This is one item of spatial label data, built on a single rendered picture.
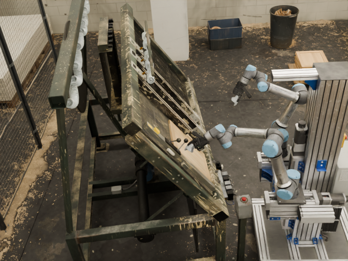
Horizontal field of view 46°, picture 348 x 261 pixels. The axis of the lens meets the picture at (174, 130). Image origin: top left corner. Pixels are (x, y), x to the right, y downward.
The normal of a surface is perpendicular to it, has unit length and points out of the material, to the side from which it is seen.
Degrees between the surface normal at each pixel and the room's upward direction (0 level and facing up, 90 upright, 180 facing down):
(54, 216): 0
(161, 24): 90
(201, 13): 90
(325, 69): 0
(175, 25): 90
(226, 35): 90
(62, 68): 0
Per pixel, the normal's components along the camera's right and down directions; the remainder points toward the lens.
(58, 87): -0.07, -0.78
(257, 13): -0.04, 0.62
